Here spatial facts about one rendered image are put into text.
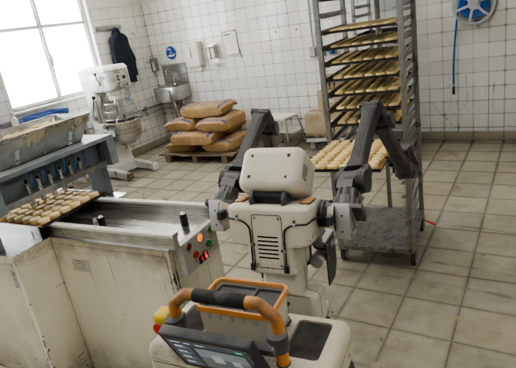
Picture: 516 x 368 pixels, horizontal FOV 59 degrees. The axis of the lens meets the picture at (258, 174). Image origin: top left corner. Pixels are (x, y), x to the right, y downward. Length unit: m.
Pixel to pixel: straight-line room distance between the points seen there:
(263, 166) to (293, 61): 4.67
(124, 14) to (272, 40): 2.27
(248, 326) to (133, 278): 0.89
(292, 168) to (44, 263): 1.35
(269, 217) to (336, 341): 0.40
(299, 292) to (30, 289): 1.27
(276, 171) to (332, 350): 0.53
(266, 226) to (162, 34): 5.99
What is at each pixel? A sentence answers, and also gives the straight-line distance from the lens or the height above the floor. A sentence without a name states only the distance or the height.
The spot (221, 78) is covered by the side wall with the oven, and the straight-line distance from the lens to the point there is 6.67.
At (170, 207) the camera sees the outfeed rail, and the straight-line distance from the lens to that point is 2.14.
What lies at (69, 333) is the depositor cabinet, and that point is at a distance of 2.51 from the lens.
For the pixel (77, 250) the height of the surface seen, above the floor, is 0.79.
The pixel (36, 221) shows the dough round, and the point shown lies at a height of 0.91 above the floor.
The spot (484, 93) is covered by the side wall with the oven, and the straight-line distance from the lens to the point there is 5.50.
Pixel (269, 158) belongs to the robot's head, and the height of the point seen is 1.22.
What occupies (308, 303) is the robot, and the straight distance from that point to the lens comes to 1.56.
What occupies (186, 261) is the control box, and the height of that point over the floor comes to 0.76.
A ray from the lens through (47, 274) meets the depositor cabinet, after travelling 2.35.
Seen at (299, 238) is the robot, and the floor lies 1.00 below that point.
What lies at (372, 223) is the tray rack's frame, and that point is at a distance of 3.36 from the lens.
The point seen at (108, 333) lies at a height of 0.34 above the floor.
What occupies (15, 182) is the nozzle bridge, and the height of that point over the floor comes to 1.11.
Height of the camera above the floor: 1.63
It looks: 19 degrees down
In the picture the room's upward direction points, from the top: 9 degrees counter-clockwise
